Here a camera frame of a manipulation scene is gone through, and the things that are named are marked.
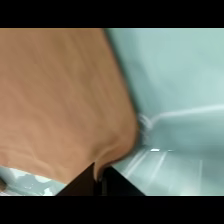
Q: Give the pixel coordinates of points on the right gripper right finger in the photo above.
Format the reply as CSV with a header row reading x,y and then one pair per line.
x,y
118,185

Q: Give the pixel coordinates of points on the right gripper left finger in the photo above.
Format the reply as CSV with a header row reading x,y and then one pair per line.
x,y
81,183

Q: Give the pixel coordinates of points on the brown T-shirt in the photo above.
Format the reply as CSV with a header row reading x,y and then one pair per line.
x,y
60,100

